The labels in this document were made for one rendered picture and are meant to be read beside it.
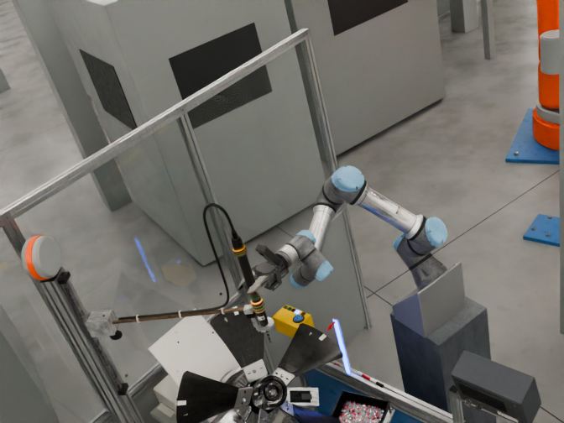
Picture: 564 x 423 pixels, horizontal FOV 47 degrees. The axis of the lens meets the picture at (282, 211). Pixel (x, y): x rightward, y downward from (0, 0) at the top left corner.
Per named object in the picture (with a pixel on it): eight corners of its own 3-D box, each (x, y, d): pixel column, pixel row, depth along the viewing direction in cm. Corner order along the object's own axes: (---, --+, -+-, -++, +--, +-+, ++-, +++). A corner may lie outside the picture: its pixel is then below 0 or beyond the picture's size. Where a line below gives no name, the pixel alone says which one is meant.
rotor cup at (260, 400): (283, 404, 253) (297, 401, 242) (252, 421, 246) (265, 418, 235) (268, 370, 256) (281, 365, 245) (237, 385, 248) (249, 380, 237)
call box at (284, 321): (276, 332, 304) (271, 316, 298) (290, 320, 309) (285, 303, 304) (302, 345, 294) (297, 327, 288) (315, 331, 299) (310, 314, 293)
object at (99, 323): (89, 339, 246) (80, 322, 242) (96, 326, 252) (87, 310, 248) (114, 336, 244) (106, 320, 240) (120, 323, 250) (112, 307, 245)
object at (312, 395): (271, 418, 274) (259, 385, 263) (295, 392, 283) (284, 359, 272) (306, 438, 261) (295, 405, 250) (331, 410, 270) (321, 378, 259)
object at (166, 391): (154, 409, 297) (146, 393, 291) (180, 385, 305) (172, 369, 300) (177, 425, 286) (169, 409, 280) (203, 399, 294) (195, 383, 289)
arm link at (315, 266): (325, 276, 249) (305, 255, 250) (338, 266, 240) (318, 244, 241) (312, 288, 245) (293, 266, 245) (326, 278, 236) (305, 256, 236)
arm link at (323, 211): (315, 186, 280) (281, 283, 253) (326, 174, 271) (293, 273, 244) (337, 199, 282) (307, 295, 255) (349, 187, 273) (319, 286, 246)
